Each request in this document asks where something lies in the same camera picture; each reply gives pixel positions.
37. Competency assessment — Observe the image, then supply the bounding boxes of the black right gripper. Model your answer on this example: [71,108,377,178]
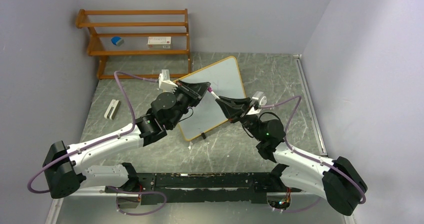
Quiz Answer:
[216,95,264,141]

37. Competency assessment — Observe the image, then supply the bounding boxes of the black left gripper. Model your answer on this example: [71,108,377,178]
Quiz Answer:
[168,80,213,129]

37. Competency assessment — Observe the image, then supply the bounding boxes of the yellow-framed whiteboard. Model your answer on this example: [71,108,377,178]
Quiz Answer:
[178,56,246,141]

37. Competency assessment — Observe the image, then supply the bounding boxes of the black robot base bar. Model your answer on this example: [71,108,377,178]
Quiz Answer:
[138,172,287,205]

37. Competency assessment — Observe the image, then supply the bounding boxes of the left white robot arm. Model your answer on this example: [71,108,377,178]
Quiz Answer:
[43,81,211,199]

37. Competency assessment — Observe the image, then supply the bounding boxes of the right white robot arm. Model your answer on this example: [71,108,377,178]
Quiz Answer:
[215,96,368,216]

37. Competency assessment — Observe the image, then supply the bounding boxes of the blue whiteboard eraser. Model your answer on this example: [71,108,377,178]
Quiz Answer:
[110,36,124,46]

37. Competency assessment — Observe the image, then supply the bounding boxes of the white red box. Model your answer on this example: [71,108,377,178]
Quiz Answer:
[147,37,172,49]

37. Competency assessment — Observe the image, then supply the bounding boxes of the white marker holder block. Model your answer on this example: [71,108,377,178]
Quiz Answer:
[103,99,121,120]

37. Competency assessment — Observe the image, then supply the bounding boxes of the orange wooden shelf rack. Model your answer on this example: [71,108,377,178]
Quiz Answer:
[75,9,193,80]

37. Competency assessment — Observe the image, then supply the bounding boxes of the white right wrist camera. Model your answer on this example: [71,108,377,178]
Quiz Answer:
[247,91,267,115]

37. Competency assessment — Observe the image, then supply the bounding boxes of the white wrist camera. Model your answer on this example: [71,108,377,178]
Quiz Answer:
[158,69,178,93]
[247,91,267,115]

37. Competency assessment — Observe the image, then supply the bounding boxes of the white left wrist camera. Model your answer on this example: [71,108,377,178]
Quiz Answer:
[158,69,178,93]

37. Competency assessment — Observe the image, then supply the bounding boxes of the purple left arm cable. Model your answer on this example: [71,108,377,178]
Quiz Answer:
[27,71,160,194]

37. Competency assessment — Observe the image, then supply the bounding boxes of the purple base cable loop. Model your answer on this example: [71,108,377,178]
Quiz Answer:
[105,186,168,216]

